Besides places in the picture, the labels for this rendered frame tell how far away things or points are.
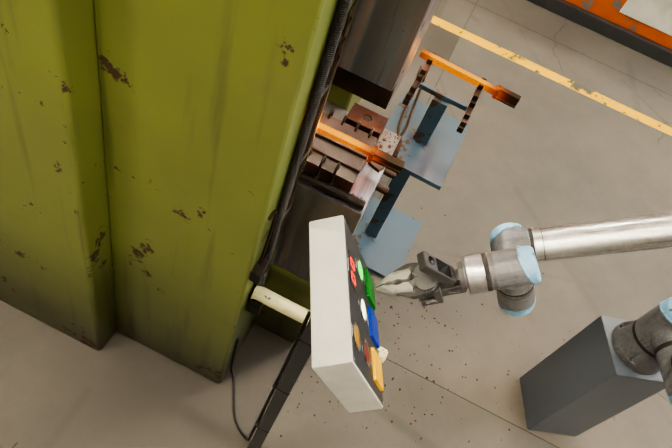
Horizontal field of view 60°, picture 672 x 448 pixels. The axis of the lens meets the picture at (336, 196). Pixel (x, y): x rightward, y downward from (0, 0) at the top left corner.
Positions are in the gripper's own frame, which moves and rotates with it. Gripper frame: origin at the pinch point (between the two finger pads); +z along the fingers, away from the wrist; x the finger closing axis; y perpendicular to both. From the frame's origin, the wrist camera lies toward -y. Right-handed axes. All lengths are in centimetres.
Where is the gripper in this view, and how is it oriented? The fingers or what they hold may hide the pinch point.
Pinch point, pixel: (380, 285)
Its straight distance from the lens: 143.4
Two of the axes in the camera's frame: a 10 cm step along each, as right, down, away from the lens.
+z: -9.6, 2.0, 1.9
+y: 2.7, 5.9, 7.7
